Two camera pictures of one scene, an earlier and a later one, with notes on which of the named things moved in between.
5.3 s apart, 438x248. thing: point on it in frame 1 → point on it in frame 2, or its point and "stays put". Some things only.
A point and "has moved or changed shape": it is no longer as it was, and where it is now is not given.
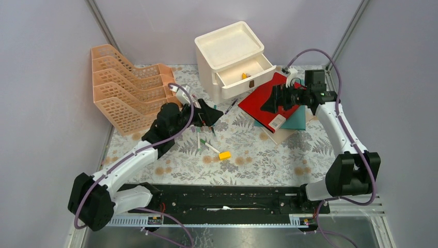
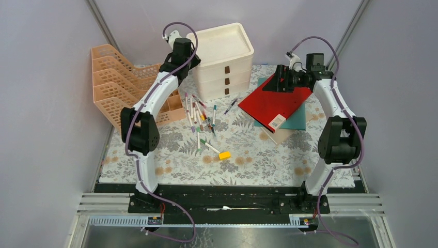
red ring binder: (252, 103) stays put
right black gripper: (278, 98) → (274, 84)
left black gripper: (206, 115) → (196, 61)
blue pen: (231, 106) stays put
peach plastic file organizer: (128, 95) stays put
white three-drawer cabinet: (229, 60) has moved or changed shape
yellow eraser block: (224, 155) stays put
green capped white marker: (209, 145) stays put
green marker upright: (198, 128) stays put
